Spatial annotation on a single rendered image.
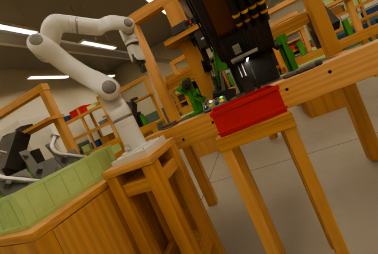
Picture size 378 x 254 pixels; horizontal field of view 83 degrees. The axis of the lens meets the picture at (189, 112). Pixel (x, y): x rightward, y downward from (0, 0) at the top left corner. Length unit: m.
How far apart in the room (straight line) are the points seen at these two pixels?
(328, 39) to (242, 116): 1.17
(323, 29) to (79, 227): 1.99
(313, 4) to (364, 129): 1.02
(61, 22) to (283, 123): 1.20
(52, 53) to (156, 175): 0.79
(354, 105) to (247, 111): 1.21
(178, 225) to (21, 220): 0.70
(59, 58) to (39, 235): 0.80
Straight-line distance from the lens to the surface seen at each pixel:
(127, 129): 1.21
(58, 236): 1.20
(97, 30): 1.37
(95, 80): 1.22
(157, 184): 1.11
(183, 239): 1.23
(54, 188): 1.32
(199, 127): 1.32
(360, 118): 2.08
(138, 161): 1.10
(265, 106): 0.97
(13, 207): 1.28
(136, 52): 1.33
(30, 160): 1.66
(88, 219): 1.27
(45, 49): 1.28
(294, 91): 1.28
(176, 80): 2.04
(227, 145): 0.97
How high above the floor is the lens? 1.01
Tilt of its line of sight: 3 degrees down
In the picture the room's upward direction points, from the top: 24 degrees counter-clockwise
